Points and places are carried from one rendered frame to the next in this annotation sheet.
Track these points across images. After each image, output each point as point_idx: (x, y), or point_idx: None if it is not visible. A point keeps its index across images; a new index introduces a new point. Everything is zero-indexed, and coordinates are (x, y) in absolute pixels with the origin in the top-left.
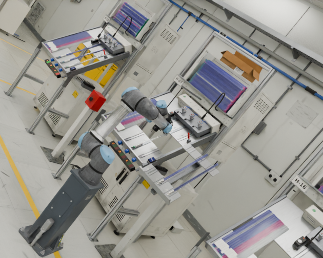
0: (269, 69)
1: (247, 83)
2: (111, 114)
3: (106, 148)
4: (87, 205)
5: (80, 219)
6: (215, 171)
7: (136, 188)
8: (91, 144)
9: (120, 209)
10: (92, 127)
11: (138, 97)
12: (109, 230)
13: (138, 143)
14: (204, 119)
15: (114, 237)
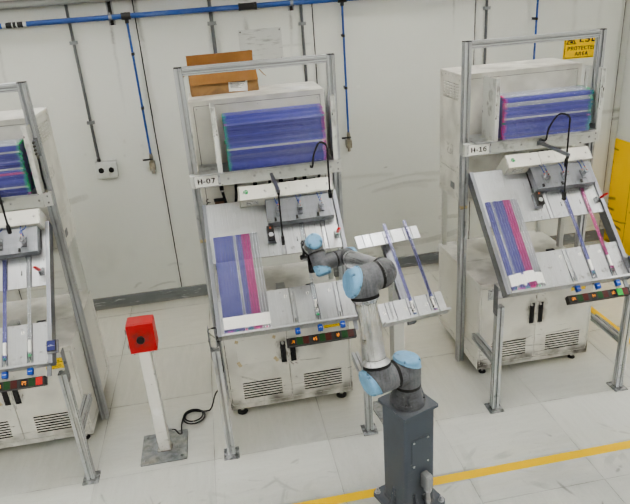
0: (324, 58)
1: (293, 96)
2: (371, 326)
3: (403, 357)
4: (291, 420)
5: (333, 437)
6: (413, 229)
7: None
8: (392, 377)
9: None
10: (218, 362)
11: (378, 274)
12: (338, 402)
13: (310, 304)
14: (313, 191)
15: (353, 399)
